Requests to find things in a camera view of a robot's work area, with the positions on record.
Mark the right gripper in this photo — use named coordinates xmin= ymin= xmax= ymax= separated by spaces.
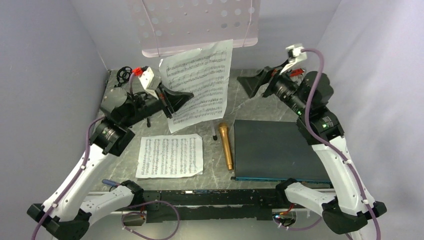
xmin=237 ymin=59 xmax=309 ymax=117

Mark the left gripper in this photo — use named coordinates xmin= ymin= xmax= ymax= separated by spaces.
xmin=121 ymin=80 xmax=194 ymax=128

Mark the sheet music page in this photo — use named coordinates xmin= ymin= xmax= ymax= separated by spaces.
xmin=159 ymin=39 xmax=233 ymax=133
xmin=135 ymin=134 xmax=204 ymax=179

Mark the lilac music stand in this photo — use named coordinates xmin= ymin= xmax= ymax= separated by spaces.
xmin=127 ymin=0 xmax=262 ymax=141

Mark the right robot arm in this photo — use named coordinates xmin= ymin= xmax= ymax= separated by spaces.
xmin=237 ymin=66 xmax=387 ymax=235

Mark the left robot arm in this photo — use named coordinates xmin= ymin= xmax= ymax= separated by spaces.
xmin=27 ymin=84 xmax=194 ymax=240

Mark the black microphone stand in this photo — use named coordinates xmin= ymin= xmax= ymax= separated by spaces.
xmin=114 ymin=66 xmax=148 ymax=127

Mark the gold microphone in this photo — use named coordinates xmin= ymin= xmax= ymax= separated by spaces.
xmin=218 ymin=122 xmax=234 ymax=171

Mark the dark blue flat box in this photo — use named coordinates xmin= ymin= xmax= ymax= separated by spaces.
xmin=233 ymin=119 xmax=331 ymax=184

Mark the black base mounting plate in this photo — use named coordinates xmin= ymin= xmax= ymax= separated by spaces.
xmin=109 ymin=189 xmax=299 ymax=223

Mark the blue pen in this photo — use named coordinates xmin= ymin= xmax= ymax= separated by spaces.
xmin=101 ymin=179 xmax=120 ymax=188

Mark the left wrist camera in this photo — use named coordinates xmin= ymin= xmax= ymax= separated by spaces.
xmin=132 ymin=66 xmax=162 ymax=96

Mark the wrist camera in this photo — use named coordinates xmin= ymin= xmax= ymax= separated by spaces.
xmin=279 ymin=43 xmax=308 ymax=75
xmin=132 ymin=66 xmax=162 ymax=96

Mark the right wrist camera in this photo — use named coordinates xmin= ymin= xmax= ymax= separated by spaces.
xmin=279 ymin=43 xmax=308 ymax=75

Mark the aluminium frame rail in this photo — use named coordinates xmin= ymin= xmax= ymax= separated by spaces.
xmin=60 ymin=188 xmax=332 ymax=215

